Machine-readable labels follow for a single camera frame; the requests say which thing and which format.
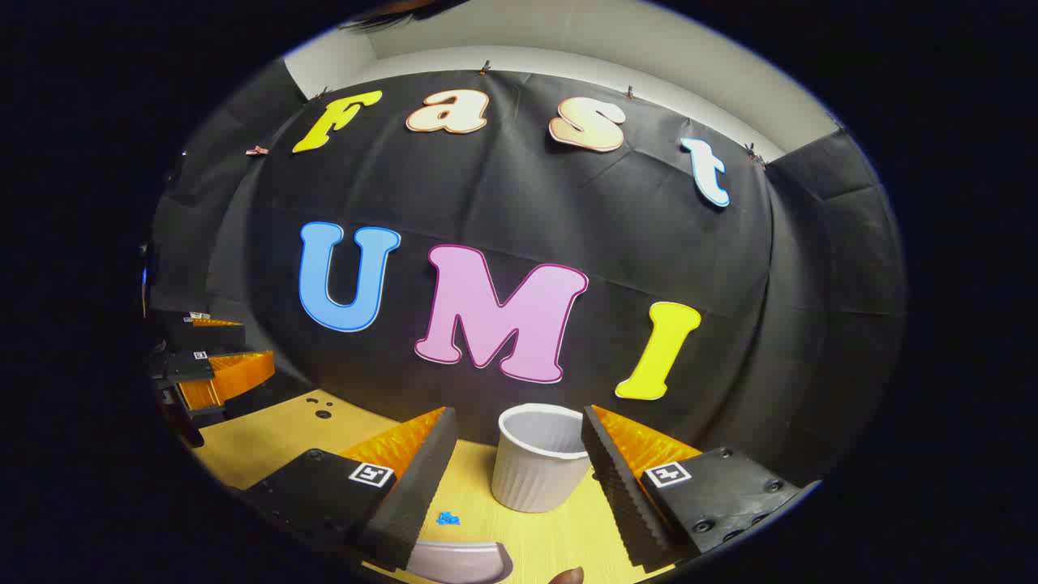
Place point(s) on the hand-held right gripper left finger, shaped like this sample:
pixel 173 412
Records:
pixel 422 478

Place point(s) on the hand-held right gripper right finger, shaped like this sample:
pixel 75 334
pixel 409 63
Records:
pixel 616 478

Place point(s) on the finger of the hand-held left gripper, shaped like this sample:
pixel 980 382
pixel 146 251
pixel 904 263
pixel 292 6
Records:
pixel 235 375
pixel 215 331

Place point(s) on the blue paper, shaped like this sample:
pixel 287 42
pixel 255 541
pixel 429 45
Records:
pixel 447 518

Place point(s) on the white ribbed garbage bin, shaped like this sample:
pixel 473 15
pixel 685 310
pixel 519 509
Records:
pixel 535 470

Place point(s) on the wooden desktop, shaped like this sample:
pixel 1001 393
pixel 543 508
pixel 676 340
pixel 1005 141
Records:
pixel 268 442

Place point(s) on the dark device with blue light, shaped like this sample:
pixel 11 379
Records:
pixel 145 280

